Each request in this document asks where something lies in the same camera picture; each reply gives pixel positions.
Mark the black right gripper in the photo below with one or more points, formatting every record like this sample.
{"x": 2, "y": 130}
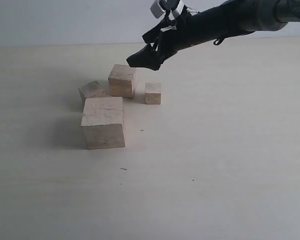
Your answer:
{"x": 167, "y": 38}

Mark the smallest wooden cube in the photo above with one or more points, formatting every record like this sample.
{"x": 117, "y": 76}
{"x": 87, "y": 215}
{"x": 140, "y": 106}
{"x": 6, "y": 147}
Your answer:
{"x": 153, "y": 93}

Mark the second largest wooden cube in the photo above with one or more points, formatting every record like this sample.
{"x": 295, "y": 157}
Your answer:
{"x": 122, "y": 81}

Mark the third largest wooden cube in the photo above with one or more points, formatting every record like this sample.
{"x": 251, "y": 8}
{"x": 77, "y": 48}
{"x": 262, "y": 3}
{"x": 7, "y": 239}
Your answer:
{"x": 91, "y": 90}

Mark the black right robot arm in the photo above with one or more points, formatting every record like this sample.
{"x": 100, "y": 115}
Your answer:
{"x": 240, "y": 18}

